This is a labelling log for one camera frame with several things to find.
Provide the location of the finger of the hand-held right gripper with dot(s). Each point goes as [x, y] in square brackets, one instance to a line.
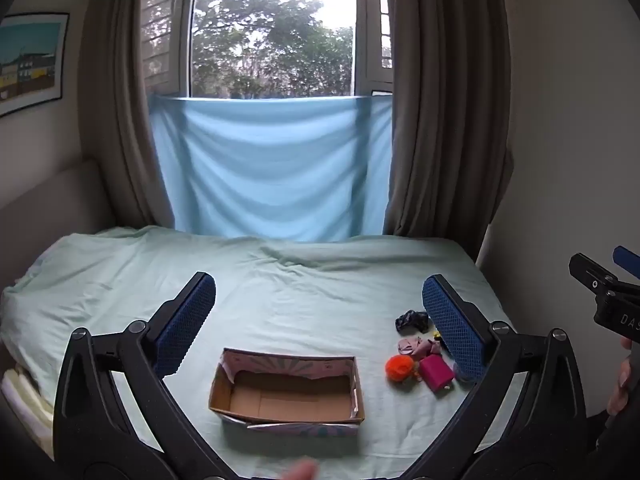
[590, 272]
[629, 261]

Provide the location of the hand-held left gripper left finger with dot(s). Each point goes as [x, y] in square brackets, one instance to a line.
[186, 320]

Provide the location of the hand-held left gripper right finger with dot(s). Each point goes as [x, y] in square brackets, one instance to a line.
[452, 325]

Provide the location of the pink scrunchie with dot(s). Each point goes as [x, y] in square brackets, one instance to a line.
[415, 347]

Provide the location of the pink fabric pouch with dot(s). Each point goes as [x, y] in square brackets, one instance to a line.
[435, 374]

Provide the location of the orange fluffy pompom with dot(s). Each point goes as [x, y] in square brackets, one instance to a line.
[399, 370]

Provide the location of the patterned cardboard box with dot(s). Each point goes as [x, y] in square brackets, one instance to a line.
[287, 400]

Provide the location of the person's right forearm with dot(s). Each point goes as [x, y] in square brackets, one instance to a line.
[617, 445]

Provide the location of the person's right hand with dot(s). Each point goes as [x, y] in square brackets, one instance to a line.
[619, 390]

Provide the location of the person's left hand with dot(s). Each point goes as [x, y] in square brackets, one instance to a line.
[300, 471]

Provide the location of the dark patterned scrunchie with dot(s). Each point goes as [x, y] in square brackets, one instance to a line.
[412, 321]

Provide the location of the light blue hanging cloth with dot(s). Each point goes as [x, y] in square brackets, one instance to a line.
[270, 170]

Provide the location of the folded cream cloth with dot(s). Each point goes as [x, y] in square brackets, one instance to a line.
[22, 400]

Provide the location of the brown curtain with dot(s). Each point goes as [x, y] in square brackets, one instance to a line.
[120, 110]
[440, 110]

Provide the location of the white window shutter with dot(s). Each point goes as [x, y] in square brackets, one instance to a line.
[162, 30]
[377, 25]

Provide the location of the window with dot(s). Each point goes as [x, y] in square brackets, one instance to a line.
[272, 35]

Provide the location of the framed wall poster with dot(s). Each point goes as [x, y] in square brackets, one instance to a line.
[30, 62]

